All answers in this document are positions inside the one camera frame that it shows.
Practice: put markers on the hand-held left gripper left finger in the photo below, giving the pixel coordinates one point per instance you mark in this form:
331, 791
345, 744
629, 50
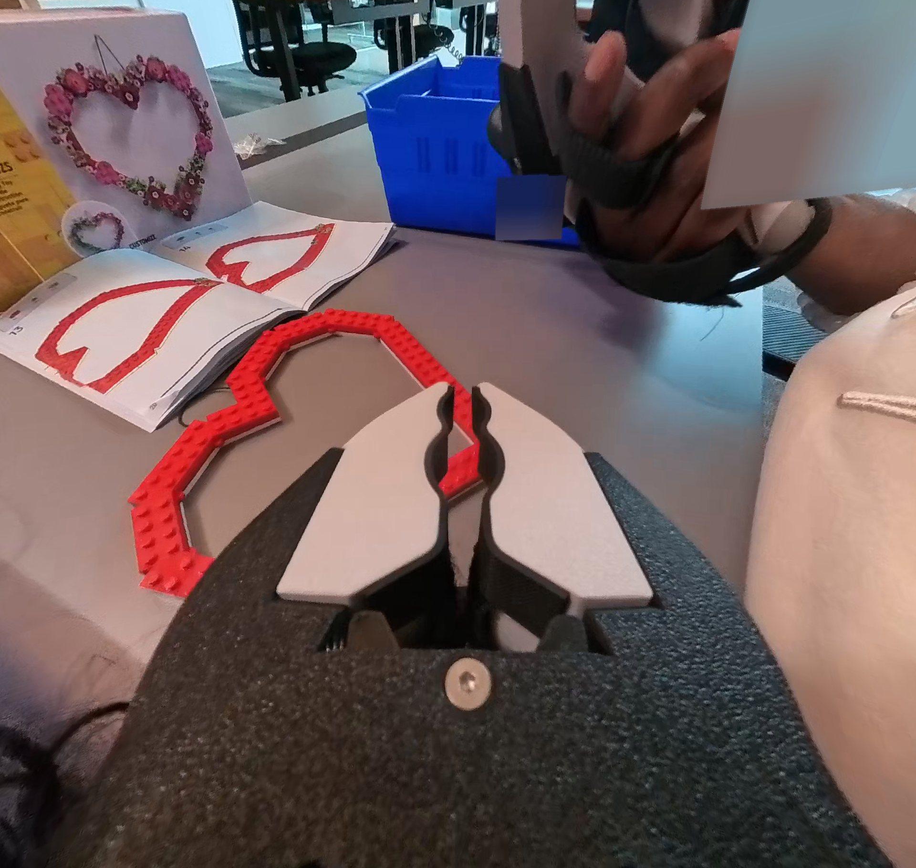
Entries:
372, 510

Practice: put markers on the blue plastic bin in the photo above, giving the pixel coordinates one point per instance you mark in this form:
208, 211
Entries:
429, 152

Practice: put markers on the dark cloth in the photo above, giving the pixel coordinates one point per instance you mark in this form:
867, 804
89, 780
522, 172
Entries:
36, 796

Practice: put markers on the grey desk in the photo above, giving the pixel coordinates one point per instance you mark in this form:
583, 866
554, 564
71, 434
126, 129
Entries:
501, 310

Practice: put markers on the open instruction booklet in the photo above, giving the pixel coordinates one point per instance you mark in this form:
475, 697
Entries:
143, 324

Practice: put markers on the black office chair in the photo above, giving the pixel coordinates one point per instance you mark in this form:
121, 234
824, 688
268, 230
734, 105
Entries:
315, 59
411, 38

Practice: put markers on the person's beige clothing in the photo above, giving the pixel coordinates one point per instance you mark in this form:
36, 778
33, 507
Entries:
844, 524

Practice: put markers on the red brick heart frame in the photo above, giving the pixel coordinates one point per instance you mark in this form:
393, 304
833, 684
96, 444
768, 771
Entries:
250, 381

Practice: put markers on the toy set box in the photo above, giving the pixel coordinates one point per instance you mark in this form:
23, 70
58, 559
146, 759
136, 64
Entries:
157, 117

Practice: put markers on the small clear plastic bag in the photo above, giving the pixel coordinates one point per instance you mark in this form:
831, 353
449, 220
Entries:
257, 144

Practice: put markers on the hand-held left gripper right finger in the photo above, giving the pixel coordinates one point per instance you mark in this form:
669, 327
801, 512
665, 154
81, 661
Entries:
558, 510

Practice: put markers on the person's right hand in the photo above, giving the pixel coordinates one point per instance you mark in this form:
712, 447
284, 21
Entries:
687, 167

